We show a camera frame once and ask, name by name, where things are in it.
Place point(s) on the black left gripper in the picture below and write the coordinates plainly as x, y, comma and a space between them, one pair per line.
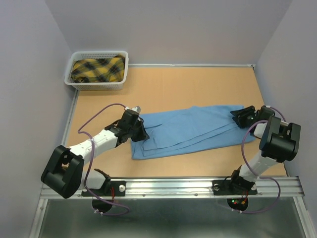
143, 135

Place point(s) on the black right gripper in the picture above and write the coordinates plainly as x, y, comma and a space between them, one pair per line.
239, 114

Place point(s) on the light blue long sleeve shirt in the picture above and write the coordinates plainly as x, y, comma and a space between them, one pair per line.
187, 131

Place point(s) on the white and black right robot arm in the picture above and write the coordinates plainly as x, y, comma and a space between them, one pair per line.
279, 142

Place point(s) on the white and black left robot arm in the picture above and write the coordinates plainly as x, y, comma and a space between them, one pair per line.
64, 172

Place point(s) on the yellow plaid shirt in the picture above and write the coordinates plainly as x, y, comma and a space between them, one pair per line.
99, 70

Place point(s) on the white plastic basket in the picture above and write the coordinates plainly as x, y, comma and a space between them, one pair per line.
80, 55

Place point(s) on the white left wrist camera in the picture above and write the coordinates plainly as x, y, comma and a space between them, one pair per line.
136, 109

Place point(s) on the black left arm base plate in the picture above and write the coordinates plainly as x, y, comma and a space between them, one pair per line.
109, 191

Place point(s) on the aluminium mounting rail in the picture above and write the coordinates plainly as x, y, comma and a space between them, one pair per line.
155, 188

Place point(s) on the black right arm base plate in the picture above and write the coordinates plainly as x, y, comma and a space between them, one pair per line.
223, 188

